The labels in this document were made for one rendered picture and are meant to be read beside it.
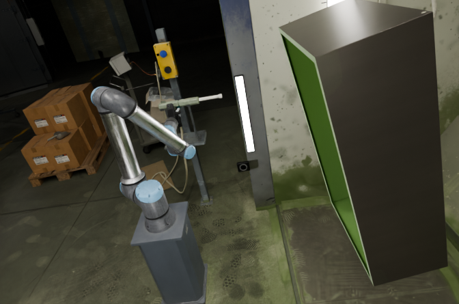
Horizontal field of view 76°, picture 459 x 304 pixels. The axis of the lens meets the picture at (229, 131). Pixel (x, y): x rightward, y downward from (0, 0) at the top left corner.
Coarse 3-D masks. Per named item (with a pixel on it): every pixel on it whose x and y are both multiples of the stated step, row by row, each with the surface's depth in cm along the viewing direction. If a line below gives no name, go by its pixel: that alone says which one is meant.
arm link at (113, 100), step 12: (108, 96) 147; (120, 96) 148; (108, 108) 149; (120, 108) 148; (132, 108) 150; (132, 120) 156; (144, 120) 159; (156, 120) 168; (156, 132) 166; (168, 132) 173; (168, 144) 176; (180, 144) 181; (192, 156) 189
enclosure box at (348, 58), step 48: (288, 48) 147; (336, 48) 89; (384, 48) 89; (432, 48) 89; (336, 96) 95; (384, 96) 96; (432, 96) 97; (336, 144) 106; (384, 144) 105; (432, 144) 106; (336, 192) 192; (384, 192) 115; (432, 192) 116; (384, 240) 128; (432, 240) 129
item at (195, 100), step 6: (210, 96) 218; (216, 96) 217; (162, 102) 220; (168, 102) 219; (174, 102) 218; (180, 102) 218; (186, 102) 218; (192, 102) 218; (198, 102) 219; (162, 108) 220; (174, 108) 221; (180, 120) 226; (180, 126) 228
